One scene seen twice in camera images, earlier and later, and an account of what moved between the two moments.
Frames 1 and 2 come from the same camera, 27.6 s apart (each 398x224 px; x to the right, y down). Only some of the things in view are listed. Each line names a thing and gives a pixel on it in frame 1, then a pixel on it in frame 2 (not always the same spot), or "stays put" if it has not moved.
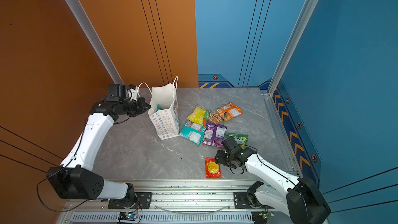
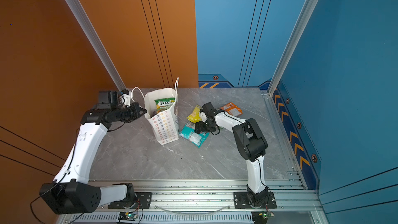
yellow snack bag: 198,114 stays put
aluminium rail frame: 173,201 stays put
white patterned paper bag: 164,111 stays put
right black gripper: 219,156 -> 199,128
